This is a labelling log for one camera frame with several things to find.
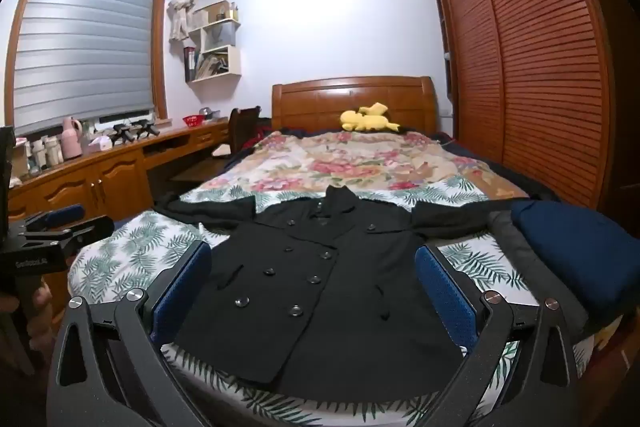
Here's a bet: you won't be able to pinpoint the wooden louvered wardrobe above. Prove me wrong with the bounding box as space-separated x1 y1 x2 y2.
425 0 623 210

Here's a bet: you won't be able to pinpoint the dark wooden chair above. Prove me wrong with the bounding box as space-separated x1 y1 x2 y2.
167 106 262 186

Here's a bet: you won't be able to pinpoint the grey window blind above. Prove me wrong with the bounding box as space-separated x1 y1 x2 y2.
12 0 154 134

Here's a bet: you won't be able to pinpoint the white wall shelf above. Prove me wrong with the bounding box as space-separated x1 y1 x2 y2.
185 0 244 84

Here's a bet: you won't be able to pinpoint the wooden bed headboard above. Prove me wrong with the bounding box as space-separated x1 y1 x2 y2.
271 76 439 138

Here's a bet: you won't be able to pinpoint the yellow plush toy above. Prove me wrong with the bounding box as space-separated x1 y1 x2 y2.
340 102 401 134

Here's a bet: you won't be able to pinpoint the navy folded cloth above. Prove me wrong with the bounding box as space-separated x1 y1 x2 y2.
510 199 640 314

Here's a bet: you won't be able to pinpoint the beige tied curtain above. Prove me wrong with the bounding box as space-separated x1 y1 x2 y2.
167 0 209 44

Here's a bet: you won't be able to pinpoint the black gadget stands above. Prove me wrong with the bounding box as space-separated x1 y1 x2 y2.
110 119 162 146

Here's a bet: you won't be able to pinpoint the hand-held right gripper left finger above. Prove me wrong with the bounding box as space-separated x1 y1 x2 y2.
46 239 213 427

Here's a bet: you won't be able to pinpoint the grey folded cloth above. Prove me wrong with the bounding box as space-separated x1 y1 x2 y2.
487 209 592 339

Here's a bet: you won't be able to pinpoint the floral blanket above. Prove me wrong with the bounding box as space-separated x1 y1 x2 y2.
225 129 531 202

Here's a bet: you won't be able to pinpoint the black buttoned coat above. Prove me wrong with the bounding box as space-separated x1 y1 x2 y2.
155 186 541 397

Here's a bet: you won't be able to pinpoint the leaf print bedsheet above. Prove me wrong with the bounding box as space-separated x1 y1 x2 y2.
67 184 593 427

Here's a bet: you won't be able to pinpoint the white bottles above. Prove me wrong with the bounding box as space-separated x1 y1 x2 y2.
29 134 64 172

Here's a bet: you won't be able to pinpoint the pink thermos jug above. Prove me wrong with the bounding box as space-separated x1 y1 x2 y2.
61 117 84 160

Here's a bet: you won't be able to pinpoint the person's left hand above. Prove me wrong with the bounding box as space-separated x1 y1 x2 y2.
0 283 53 349

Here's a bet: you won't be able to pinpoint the wooden window frame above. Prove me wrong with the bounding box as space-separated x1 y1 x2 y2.
4 0 170 135

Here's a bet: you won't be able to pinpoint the wooden desk with cabinets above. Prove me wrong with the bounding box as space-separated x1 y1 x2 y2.
0 117 232 233

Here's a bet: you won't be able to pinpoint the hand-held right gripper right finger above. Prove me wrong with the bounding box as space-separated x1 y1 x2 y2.
414 243 593 427

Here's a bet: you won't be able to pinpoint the red cloth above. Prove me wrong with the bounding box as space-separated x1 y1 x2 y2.
249 121 275 145

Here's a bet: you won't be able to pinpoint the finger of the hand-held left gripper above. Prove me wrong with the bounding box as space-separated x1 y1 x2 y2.
24 204 85 233
22 216 116 254

